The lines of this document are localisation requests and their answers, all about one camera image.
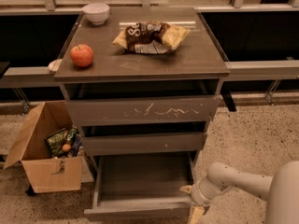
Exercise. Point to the red apple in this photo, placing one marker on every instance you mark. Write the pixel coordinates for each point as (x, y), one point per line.
(81, 55)

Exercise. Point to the cardboard box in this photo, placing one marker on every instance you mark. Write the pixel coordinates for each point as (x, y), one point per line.
(45, 173)

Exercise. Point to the dark green can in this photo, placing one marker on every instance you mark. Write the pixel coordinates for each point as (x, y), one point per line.
(71, 134)

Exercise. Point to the grey drawer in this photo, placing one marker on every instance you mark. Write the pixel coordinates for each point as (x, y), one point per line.
(144, 138)
(142, 110)
(137, 186)

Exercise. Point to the small orange fruit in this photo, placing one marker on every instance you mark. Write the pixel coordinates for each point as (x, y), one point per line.
(66, 147)

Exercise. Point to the grey top drawer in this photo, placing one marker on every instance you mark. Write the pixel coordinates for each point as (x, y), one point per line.
(142, 110)

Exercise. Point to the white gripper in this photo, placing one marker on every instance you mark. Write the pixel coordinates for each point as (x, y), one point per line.
(196, 194)

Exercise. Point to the brown yellow chip bag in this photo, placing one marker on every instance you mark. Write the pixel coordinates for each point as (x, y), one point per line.
(151, 37)

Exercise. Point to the grey metal railing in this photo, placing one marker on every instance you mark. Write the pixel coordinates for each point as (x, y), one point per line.
(31, 77)

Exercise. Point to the white round disc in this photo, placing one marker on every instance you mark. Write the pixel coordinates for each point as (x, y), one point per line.
(54, 65)

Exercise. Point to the white bowl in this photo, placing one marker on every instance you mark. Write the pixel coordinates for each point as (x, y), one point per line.
(96, 13)

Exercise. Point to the grey bottom drawer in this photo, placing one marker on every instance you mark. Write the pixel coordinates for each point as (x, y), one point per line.
(137, 186)

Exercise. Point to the grey drawer cabinet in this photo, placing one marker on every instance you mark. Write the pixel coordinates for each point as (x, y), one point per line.
(198, 47)

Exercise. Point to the grey middle drawer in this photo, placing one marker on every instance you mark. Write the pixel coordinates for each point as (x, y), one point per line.
(144, 138)

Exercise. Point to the green snack bag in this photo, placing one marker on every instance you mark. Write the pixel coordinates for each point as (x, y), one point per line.
(55, 142)

